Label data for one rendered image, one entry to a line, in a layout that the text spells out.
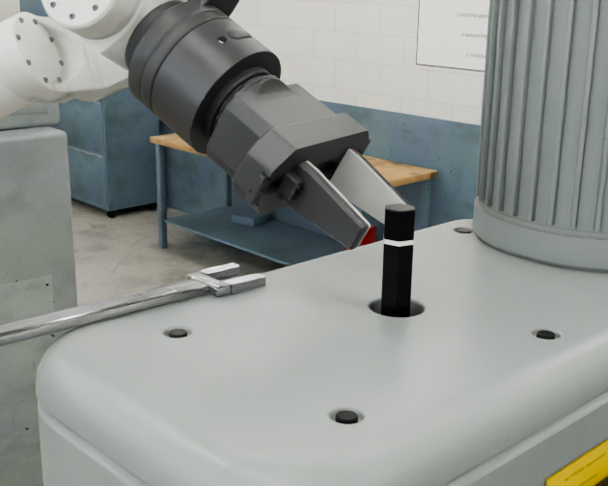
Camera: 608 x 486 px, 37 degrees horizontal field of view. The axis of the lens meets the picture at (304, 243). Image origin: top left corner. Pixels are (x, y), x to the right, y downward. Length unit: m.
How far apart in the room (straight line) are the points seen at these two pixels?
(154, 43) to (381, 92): 5.66
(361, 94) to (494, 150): 5.67
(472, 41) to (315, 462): 5.40
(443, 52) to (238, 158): 5.33
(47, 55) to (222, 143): 0.20
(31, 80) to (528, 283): 0.40
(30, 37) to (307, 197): 0.27
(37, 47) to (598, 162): 0.43
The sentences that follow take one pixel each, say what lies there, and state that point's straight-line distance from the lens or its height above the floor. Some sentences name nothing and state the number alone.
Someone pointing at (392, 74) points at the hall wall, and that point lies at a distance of 6.20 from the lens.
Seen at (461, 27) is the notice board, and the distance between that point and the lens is 5.82.
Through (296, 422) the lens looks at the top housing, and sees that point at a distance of 0.45.
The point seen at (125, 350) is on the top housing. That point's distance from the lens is 0.54.
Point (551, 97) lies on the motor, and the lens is 0.69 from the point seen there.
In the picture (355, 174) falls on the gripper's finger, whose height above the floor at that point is 1.97.
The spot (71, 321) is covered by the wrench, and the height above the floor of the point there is 1.90.
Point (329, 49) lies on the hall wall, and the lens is 6.60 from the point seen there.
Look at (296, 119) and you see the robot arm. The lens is 0.61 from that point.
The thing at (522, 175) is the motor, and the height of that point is 1.95.
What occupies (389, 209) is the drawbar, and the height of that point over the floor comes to 1.96.
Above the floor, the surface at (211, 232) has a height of 0.23.
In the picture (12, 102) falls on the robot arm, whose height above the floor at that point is 2.00.
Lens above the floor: 2.10
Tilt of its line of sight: 17 degrees down
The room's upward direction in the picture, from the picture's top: 1 degrees clockwise
